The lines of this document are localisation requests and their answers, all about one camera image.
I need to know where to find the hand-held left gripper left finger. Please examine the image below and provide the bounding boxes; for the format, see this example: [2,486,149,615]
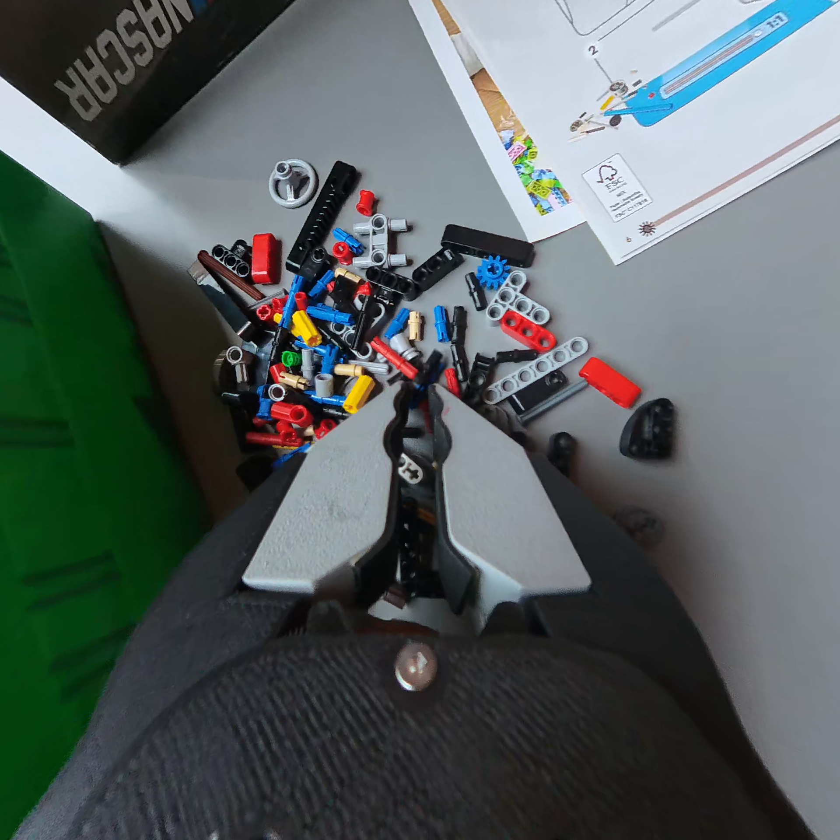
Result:
[241,382,406,606]

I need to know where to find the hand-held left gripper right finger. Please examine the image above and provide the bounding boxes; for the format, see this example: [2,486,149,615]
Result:
[430,386,593,632]

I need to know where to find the pile of small lego pieces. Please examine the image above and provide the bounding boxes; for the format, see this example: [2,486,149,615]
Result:
[189,157,678,546]

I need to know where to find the lego instruction booklet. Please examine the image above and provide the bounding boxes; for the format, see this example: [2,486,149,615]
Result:
[407,0,840,267]

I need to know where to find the black lego set box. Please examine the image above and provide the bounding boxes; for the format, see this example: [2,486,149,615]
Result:
[0,0,298,166]

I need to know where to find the green plastic bin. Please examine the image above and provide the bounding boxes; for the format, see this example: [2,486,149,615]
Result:
[0,150,212,840]

